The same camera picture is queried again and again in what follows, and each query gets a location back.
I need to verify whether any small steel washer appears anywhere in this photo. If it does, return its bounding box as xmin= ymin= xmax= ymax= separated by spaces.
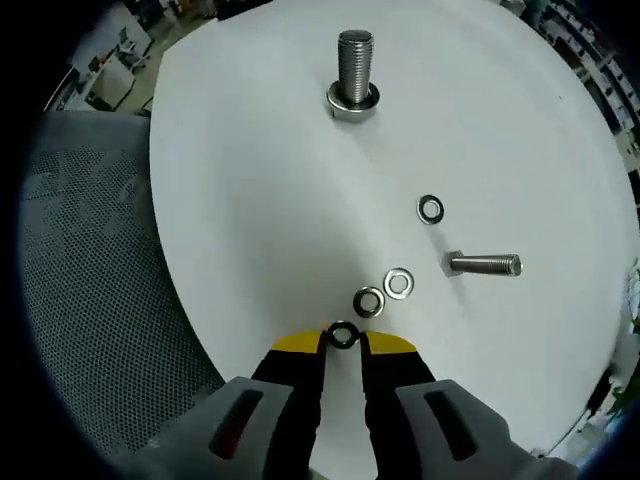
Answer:
xmin=352 ymin=285 xmax=386 ymax=319
xmin=416 ymin=193 xmax=446 ymax=226
xmin=327 ymin=320 xmax=359 ymax=350
xmin=382 ymin=267 xmax=415 ymax=301

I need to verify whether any large threaded steel stud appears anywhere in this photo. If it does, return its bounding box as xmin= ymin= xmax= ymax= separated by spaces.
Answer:
xmin=327 ymin=28 xmax=382 ymax=121

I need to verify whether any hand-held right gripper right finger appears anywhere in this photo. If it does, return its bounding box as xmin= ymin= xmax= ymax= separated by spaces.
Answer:
xmin=358 ymin=329 xmax=584 ymax=480

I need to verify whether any shelving with white bins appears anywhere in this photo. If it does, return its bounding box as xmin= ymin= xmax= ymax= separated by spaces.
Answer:
xmin=524 ymin=0 xmax=640 ymax=149

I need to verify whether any small threaded steel stud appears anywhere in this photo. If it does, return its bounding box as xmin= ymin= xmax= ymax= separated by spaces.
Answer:
xmin=446 ymin=249 xmax=524 ymax=277

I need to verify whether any white office desk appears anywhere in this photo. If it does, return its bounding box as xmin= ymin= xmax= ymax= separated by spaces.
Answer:
xmin=74 ymin=47 xmax=139 ymax=112

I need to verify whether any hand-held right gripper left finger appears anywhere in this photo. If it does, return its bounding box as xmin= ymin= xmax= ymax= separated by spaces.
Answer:
xmin=124 ymin=329 xmax=334 ymax=480

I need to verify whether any grey mesh office chair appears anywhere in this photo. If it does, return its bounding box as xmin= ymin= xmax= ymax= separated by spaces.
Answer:
xmin=19 ymin=112 xmax=227 ymax=454

